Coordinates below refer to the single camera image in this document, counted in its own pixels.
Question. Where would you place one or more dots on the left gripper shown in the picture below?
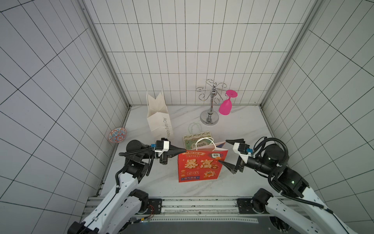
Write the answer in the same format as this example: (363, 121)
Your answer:
(172, 151)

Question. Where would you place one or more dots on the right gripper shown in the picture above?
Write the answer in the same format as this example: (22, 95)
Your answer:
(240, 161)

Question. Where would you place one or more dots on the green Fresh paper bag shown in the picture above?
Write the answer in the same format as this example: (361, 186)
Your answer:
(197, 137)

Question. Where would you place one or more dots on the red printed paper bag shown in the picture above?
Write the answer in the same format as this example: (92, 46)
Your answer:
(202, 161)

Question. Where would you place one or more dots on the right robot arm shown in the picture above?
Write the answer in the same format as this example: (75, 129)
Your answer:
(269, 158)

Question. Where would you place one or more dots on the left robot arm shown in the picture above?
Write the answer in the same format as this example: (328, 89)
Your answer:
(125, 200)

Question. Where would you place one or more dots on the white Happy Every Day bag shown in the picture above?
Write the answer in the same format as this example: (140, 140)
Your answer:
(158, 117)

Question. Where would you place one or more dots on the chrome cup holder stand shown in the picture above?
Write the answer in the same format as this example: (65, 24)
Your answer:
(212, 94)

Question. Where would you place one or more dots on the pink plastic wine glass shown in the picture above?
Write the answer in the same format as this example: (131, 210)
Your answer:
(226, 106)

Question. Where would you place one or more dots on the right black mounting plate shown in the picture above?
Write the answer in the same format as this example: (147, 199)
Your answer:
(250, 206)

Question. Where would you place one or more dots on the black mounting plate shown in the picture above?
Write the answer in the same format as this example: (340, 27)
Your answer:
(250, 206)
(154, 207)

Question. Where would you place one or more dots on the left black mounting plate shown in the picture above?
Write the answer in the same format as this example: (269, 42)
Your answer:
(154, 207)

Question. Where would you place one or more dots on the patterned ceramic bowl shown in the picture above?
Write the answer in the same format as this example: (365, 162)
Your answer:
(117, 135)

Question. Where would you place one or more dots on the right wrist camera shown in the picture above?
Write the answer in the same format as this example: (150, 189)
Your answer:
(244, 151)

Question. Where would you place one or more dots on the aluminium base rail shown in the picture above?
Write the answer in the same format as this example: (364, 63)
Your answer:
(206, 209)

